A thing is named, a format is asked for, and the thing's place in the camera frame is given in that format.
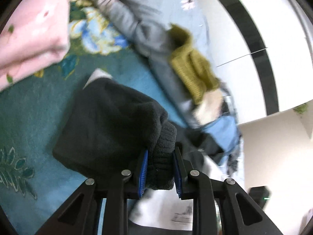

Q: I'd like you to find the blue garment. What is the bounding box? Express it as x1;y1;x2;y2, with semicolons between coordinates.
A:
201;114;242;167

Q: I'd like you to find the white printed cloth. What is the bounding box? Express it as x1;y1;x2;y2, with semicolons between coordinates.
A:
128;155;225;231

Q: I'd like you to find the grey garment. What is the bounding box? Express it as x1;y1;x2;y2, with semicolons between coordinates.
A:
176;125;242;177

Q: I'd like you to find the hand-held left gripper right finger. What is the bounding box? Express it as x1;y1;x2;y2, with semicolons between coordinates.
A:
173;147;284;235

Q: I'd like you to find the dark fleece garment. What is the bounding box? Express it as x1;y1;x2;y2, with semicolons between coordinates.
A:
52;77;178;191

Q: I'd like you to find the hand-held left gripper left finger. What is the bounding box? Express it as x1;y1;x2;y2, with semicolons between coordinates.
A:
34;149;149;235

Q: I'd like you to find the teal floral bed sheet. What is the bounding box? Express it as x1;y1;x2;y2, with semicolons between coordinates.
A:
0;0;193;235

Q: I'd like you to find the olive knit sweater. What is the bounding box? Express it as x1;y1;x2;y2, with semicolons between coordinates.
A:
168;24;220;105

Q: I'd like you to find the white wardrobe with black stripe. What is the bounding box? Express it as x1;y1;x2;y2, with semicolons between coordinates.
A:
191;0;313;125

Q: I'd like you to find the white fluffy garment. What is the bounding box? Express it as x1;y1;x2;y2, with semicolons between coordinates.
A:
192;89;224;125

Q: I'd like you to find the pink cloth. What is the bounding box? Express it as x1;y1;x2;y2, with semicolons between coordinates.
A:
0;0;71;92

